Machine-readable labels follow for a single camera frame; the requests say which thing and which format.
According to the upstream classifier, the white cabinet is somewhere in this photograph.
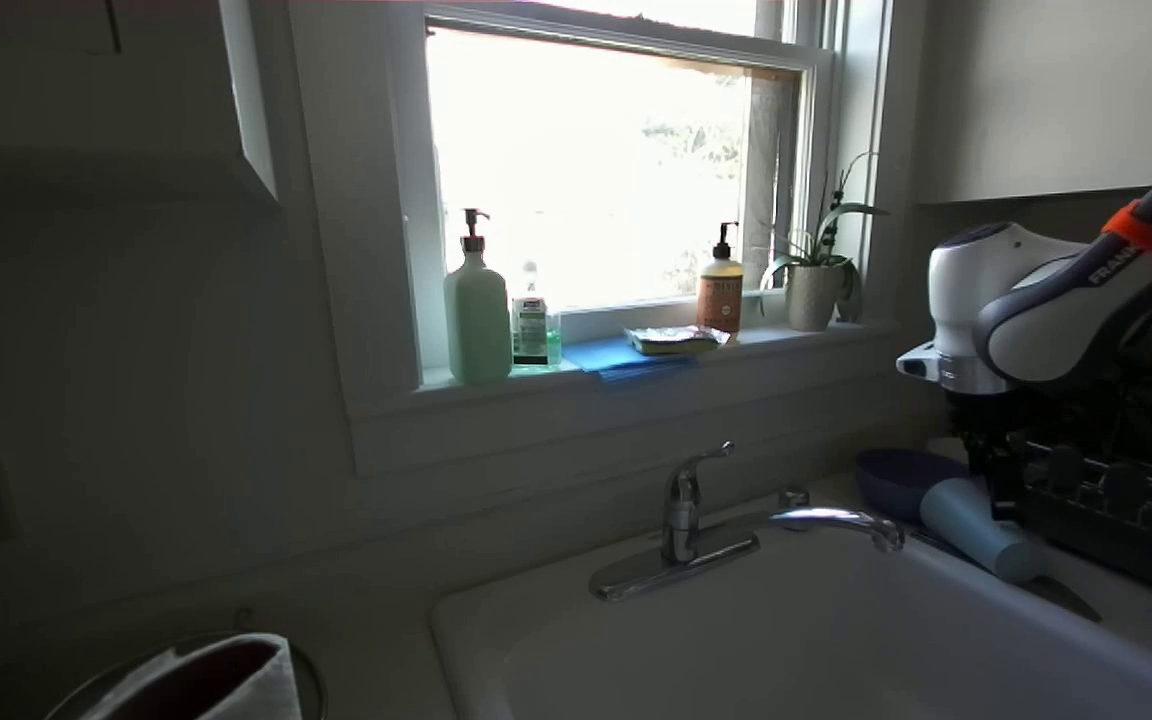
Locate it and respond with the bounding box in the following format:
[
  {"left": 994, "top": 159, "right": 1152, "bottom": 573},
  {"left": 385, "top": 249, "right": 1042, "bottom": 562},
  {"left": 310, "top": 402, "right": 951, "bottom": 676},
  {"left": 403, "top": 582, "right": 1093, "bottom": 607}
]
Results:
[
  {"left": 0, "top": 0, "right": 274, "bottom": 201},
  {"left": 920, "top": 0, "right": 1152, "bottom": 203}
]

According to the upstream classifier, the small green-white bottle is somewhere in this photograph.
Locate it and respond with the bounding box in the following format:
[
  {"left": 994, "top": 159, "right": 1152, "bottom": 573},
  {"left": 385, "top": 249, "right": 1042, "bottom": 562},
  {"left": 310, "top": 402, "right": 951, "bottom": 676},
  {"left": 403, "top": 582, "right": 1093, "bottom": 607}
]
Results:
[{"left": 512, "top": 297, "right": 559, "bottom": 363}]

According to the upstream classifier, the blue cloth on sill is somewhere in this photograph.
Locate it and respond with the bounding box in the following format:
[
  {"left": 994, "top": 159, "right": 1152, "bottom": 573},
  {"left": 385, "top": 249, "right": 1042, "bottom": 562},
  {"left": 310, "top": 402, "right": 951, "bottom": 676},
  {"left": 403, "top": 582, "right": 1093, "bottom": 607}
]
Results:
[{"left": 563, "top": 338, "right": 683, "bottom": 382}]

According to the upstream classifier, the light grey-blue tall cup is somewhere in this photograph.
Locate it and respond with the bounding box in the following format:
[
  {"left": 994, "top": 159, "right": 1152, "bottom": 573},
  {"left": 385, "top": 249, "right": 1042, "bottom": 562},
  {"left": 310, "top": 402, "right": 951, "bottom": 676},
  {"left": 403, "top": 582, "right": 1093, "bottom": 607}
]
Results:
[{"left": 920, "top": 477, "right": 1042, "bottom": 582}]

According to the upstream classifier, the black dish drying rack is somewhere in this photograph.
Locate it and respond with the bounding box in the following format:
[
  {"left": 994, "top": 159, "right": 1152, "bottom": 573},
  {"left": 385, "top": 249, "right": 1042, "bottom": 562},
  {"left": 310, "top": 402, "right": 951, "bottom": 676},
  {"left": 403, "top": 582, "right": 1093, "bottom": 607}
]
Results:
[{"left": 994, "top": 435, "right": 1152, "bottom": 582}]

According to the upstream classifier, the white upper cabinet right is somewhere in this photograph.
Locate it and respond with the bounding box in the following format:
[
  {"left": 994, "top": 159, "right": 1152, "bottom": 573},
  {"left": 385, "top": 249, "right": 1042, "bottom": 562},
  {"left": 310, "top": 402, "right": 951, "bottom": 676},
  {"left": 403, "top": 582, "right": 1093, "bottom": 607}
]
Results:
[{"left": 920, "top": 0, "right": 1152, "bottom": 203}]

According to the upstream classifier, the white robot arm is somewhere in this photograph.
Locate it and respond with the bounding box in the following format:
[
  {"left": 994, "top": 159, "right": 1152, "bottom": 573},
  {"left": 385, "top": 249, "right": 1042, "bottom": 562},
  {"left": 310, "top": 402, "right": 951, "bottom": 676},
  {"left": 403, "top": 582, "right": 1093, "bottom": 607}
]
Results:
[{"left": 895, "top": 186, "right": 1152, "bottom": 397}]

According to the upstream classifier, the green soap pump bottle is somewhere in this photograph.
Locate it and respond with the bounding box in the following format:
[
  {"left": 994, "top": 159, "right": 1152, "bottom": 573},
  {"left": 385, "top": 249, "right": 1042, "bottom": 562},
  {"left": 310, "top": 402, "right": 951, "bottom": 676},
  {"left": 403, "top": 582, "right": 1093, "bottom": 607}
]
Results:
[{"left": 443, "top": 209, "right": 512, "bottom": 382}]

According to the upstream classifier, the orange soap pump bottle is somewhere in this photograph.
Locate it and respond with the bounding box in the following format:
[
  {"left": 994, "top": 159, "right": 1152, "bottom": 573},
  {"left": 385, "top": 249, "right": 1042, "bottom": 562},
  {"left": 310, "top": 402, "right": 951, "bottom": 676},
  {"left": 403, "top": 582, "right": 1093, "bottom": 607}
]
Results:
[{"left": 694, "top": 224, "right": 745, "bottom": 331}]

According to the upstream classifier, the white kitchen sink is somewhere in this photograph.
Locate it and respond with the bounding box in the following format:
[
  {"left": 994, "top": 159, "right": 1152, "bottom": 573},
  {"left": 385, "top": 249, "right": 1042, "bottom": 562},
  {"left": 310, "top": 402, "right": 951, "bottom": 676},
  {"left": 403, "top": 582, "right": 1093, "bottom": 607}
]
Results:
[{"left": 433, "top": 533, "right": 1152, "bottom": 720}]

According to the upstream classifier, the potted plant white pot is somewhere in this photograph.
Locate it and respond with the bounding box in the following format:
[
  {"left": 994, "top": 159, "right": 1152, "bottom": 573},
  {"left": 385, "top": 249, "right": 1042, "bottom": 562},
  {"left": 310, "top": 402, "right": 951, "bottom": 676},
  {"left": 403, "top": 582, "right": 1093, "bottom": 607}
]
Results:
[{"left": 766, "top": 155, "right": 875, "bottom": 331}]

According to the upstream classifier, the white soap dish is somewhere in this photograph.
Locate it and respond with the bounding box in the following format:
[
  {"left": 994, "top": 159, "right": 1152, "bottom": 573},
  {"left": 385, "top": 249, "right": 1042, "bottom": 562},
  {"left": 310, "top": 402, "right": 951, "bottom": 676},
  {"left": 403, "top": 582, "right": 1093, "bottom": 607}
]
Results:
[{"left": 627, "top": 322, "right": 733, "bottom": 355}]

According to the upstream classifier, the paper towel roll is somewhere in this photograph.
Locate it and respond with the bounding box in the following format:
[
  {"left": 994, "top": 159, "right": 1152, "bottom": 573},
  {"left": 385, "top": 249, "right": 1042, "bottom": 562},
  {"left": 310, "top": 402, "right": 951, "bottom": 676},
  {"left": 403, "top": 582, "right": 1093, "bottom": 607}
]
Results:
[{"left": 42, "top": 630, "right": 324, "bottom": 720}]

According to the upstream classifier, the blue bowl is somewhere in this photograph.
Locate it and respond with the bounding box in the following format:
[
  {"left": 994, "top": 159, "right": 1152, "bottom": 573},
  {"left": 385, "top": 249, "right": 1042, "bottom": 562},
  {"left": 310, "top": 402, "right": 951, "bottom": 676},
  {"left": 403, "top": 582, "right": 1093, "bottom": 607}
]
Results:
[{"left": 851, "top": 447, "right": 968, "bottom": 525}]

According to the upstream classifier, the chrome sink faucet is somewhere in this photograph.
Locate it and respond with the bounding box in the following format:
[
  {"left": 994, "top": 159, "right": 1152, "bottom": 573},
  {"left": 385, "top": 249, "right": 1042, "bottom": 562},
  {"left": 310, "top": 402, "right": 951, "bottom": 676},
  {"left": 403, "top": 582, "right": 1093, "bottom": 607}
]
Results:
[{"left": 588, "top": 438, "right": 905, "bottom": 598}]

